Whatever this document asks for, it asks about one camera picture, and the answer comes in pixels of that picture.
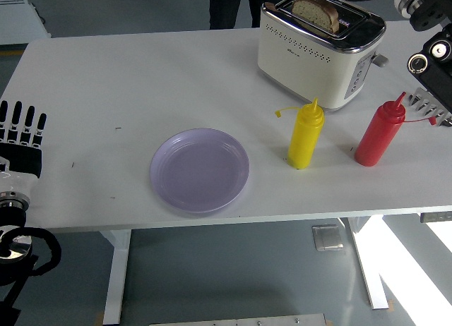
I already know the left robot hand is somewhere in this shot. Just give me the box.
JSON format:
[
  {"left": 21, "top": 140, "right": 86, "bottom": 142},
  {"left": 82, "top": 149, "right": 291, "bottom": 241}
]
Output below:
[{"left": 0, "top": 99, "right": 48, "bottom": 200}]

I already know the bread slice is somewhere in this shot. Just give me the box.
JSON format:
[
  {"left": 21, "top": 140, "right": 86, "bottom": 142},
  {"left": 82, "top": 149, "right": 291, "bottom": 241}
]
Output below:
[{"left": 291, "top": 0, "right": 340, "bottom": 34}]

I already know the cream two-slot toaster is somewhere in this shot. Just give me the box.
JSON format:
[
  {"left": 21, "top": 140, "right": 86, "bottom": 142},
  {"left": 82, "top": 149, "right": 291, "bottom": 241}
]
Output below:
[{"left": 256, "top": 0, "right": 390, "bottom": 111}]

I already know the purple round plate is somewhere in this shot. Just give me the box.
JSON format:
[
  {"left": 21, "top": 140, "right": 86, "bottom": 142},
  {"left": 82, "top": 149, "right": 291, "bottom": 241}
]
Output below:
[{"left": 149, "top": 127, "right": 251, "bottom": 214}]

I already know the metal toast rack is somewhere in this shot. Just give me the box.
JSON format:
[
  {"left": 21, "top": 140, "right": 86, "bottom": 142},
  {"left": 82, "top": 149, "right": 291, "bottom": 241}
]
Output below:
[{"left": 408, "top": 87, "right": 452, "bottom": 128}]

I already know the white cabinet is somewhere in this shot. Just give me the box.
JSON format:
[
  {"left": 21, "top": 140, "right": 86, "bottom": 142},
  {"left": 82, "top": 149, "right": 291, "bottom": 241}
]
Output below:
[{"left": 0, "top": 0, "right": 52, "bottom": 45}]

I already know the red squeeze bottle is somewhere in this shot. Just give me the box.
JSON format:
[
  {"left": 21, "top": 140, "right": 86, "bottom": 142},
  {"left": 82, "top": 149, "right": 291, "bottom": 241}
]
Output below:
[{"left": 354, "top": 91, "right": 437, "bottom": 167}]

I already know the white table leg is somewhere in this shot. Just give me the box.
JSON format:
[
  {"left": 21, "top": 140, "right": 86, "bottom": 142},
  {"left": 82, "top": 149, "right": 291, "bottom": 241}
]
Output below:
[
  {"left": 340, "top": 216, "right": 395, "bottom": 311},
  {"left": 102, "top": 229, "right": 132, "bottom": 325}
]

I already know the yellow squeeze bottle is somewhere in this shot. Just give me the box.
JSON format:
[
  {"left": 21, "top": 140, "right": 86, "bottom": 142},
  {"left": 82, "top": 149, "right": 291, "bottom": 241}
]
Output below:
[{"left": 275, "top": 97, "right": 325, "bottom": 171}]

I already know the person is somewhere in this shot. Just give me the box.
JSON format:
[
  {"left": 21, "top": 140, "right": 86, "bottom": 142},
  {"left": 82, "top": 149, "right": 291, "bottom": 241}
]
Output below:
[{"left": 203, "top": 0, "right": 265, "bottom": 30}]

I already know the metal floor socket cover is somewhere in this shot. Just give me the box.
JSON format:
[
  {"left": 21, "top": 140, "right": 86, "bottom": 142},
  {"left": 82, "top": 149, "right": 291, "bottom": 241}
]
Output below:
[{"left": 311, "top": 224, "right": 344, "bottom": 252}]

